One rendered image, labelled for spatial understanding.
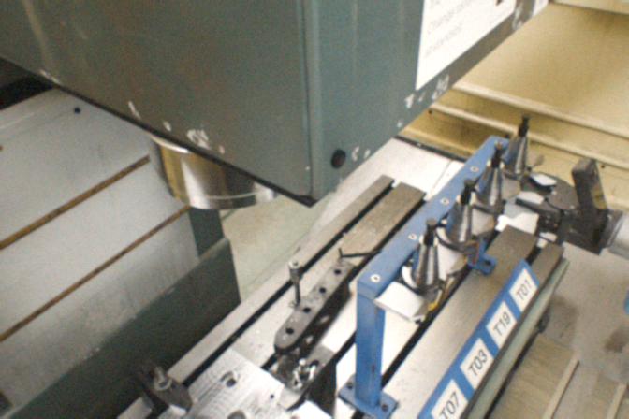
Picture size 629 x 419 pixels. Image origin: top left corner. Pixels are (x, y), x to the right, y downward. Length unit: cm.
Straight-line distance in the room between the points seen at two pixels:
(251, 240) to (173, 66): 151
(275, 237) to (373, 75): 153
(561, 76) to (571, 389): 72
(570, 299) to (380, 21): 128
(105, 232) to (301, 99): 85
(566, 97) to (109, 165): 106
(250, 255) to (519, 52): 97
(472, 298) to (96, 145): 81
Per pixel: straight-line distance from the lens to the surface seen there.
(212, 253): 139
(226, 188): 50
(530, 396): 134
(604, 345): 151
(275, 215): 192
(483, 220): 96
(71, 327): 118
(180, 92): 36
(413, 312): 80
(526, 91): 154
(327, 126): 30
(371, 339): 91
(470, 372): 110
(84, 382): 132
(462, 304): 124
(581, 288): 155
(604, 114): 151
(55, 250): 106
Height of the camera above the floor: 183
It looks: 41 degrees down
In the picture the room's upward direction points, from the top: 2 degrees counter-clockwise
